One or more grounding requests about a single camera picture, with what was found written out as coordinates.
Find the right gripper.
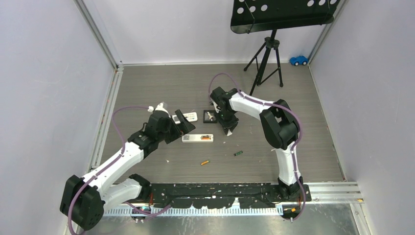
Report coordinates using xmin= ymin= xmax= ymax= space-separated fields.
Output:
xmin=214 ymin=108 xmax=239 ymax=134

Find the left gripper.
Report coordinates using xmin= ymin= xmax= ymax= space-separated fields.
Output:
xmin=157 ymin=110 xmax=194 ymax=144

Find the white remote control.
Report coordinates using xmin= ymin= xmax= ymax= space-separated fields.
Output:
xmin=182 ymin=134 xmax=214 ymax=143
xmin=172 ymin=112 xmax=198 ymax=124

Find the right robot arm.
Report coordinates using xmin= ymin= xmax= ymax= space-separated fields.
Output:
xmin=209 ymin=87 xmax=303 ymax=201

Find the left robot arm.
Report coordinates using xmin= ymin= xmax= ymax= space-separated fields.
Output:
xmin=59 ymin=108 xmax=195 ymax=235

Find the black framed display case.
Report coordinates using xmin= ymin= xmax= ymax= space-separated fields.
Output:
xmin=203 ymin=110 xmax=217 ymax=124

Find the blue toy car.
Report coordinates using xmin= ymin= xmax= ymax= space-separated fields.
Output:
xmin=289 ymin=55 xmax=308 ymax=66

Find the black music stand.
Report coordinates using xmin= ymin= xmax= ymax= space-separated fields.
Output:
xmin=230 ymin=0 xmax=340 ymax=88

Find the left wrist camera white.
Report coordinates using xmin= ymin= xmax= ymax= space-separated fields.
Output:
xmin=147 ymin=102 xmax=171 ymax=117

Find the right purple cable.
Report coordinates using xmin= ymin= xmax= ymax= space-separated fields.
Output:
xmin=208 ymin=72 xmax=306 ymax=221

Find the purple cable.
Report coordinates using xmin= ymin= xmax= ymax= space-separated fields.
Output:
xmin=67 ymin=105 xmax=155 ymax=235
xmin=208 ymin=72 xmax=306 ymax=221

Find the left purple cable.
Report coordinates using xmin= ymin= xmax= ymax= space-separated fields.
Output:
xmin=67 ymin=105 xmax=155 ymax=235

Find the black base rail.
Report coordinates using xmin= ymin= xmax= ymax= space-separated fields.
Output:
xmin=128 ymin=182 xmax=311 ymax=209

